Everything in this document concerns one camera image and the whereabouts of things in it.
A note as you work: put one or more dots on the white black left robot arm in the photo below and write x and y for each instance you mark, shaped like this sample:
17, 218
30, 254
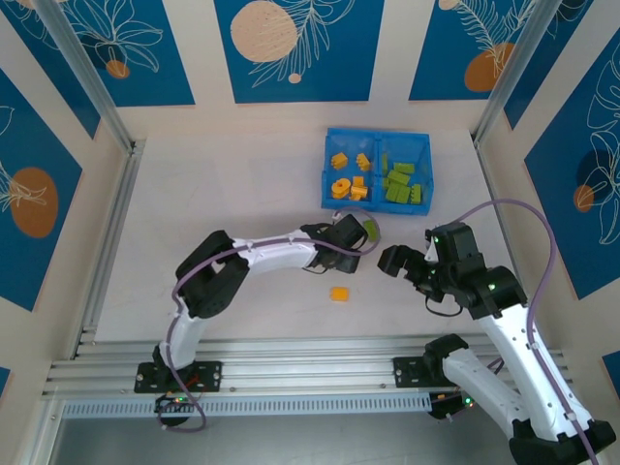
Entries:
271, 252

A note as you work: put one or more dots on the aluminium frame post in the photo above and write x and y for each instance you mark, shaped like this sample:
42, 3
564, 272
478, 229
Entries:
82, 63
513, 63

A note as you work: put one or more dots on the orange lego brick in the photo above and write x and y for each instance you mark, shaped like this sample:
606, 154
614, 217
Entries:
339, 160
358, 182
359, 194
363, 161
339, 294

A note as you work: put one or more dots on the blue leaf print poster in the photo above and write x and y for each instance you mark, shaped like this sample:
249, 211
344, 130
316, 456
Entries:
48, 145
160, 72
557, 218
436, 58
29, 43
552, 68
339, 72

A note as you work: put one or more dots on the large green lego brick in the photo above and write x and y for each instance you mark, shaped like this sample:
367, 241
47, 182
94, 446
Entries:
396, 195

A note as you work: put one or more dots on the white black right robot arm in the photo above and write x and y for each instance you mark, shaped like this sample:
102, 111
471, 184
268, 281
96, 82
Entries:
513, 349

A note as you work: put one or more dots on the black electronics board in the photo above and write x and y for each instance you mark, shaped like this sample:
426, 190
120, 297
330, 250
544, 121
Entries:
448, 404
172, 404

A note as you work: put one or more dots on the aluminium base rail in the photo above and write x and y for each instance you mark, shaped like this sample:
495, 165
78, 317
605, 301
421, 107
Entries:
315, 368

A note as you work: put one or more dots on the aluminium side rail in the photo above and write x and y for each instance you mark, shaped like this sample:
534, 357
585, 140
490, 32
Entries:
489, 184
121, 218

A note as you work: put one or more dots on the narrow green lego brick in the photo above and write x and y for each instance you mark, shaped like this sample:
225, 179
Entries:
385, 165

